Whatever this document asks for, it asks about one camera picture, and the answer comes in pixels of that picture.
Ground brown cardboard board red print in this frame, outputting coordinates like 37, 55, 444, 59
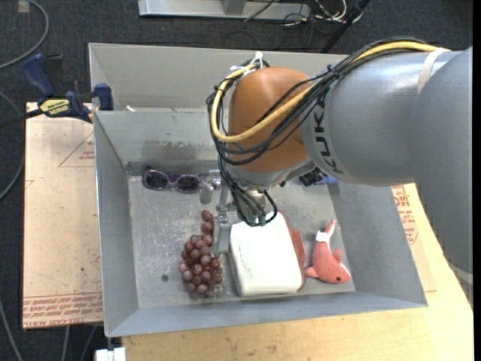
22, 102, 437, 331

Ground red-brown flat block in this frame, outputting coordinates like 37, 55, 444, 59
280, 211, 308, 291

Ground grey metal bin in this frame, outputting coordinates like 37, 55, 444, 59
88, 42, 429, 338

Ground purple sunglasses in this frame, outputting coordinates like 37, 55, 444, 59
141, 168, 211, 195

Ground pink toy fish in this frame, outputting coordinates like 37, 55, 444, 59
304, 219, 352, 286

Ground white box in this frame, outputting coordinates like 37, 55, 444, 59
228, 212, 304, 297

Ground small pale grey cylinder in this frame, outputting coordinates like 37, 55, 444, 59
199, 180, 216, 205

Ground red grape bunch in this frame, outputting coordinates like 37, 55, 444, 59
178, 209, 225, 297

